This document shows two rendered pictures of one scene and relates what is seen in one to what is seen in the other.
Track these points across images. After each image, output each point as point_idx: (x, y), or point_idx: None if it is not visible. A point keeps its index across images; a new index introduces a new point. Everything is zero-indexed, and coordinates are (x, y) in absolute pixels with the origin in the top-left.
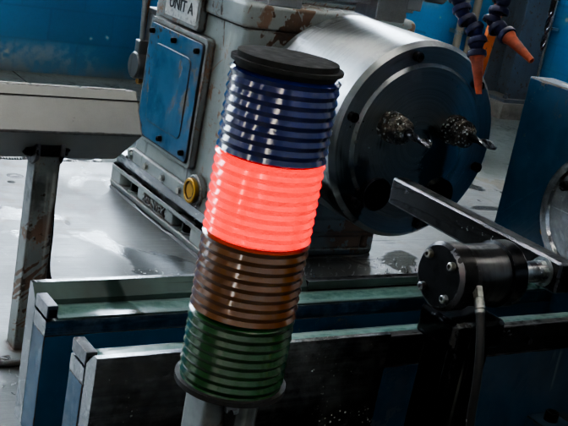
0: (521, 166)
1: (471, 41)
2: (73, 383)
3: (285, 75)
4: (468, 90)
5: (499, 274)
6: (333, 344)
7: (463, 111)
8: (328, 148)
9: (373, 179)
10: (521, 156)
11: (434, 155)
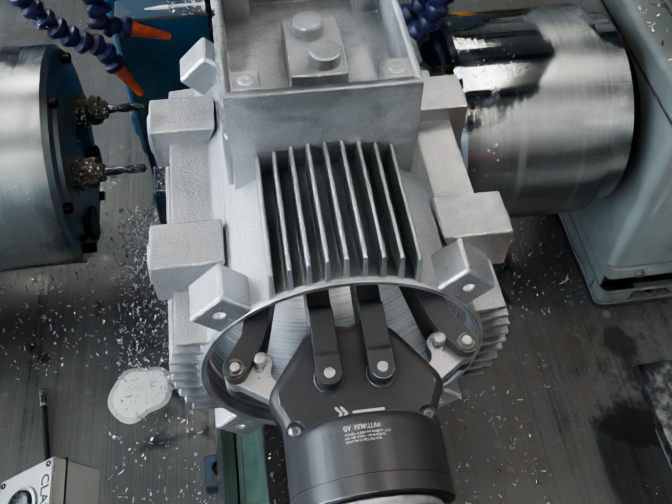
0: (149, 91)
1: (109, 61)
2: None
3: None
4: (67, 72)
5: None
6: None
7: (73, 90)
8: (67, 247)
9: (90, 219)
10: (144, 85)
11: (84, 144)
